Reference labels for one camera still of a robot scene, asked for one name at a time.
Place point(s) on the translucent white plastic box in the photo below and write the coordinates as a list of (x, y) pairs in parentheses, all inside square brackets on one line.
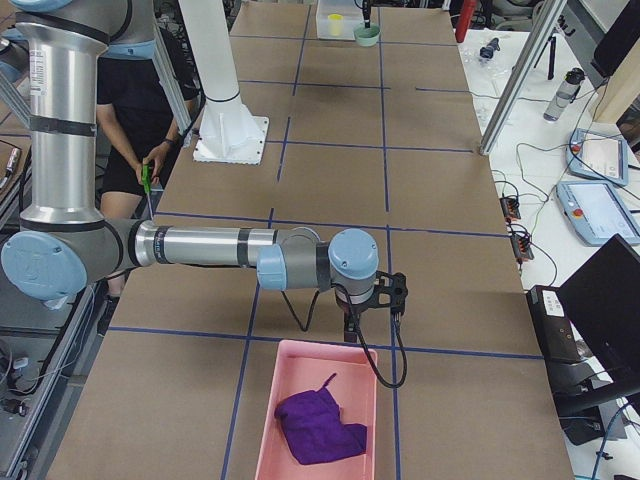
[(349, 9)]

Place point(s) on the upper teach pendant tablet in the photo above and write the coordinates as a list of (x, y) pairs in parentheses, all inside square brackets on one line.
[(595, 155)]

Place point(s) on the pink plastic tray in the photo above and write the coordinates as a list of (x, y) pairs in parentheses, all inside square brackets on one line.
[(302, 366)]

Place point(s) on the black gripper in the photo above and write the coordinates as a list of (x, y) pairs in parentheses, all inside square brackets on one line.
[(348, 311)]

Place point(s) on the yellow plastic cup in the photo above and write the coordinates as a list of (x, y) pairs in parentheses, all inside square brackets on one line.
[(335, 24)]

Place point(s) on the green handled screwdriver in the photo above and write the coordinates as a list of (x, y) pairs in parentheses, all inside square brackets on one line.
[(146, 182)]

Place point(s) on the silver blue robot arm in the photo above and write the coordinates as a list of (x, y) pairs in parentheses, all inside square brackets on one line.
[(65, 243)]

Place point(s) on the aluminium frame post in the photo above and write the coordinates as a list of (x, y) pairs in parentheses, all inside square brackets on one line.
[(537, 38)]

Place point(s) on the teach pendant tablet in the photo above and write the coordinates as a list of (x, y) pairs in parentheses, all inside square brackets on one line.
[(595, 155), (596, 212)]

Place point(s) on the clear water bottle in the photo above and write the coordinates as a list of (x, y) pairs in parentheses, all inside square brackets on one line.
[(565, 94)]

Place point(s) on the red fire extinguisher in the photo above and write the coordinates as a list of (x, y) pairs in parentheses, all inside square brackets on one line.
[(464, 19)]

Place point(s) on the purple cloth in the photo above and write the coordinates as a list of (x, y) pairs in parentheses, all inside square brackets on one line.
[(312, 427)]

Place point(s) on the blue black handheld tool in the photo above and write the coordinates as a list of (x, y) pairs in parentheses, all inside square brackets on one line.
[(488, 51)]

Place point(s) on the mint green bowl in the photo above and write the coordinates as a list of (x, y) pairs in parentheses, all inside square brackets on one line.
[(366, 36)]

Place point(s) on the black computer monitor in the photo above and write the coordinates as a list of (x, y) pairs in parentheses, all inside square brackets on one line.
[(601, 299)]

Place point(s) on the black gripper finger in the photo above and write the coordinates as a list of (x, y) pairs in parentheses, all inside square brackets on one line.
[(366, 11)]

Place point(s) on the lower teach pendant tablet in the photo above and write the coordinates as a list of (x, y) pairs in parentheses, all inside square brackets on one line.
[(596, 212)]

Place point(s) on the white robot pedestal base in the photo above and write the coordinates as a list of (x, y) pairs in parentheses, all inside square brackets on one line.
[(228, 131)]

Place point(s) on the black desktop box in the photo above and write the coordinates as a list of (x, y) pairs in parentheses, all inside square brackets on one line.
[(553, 328)]

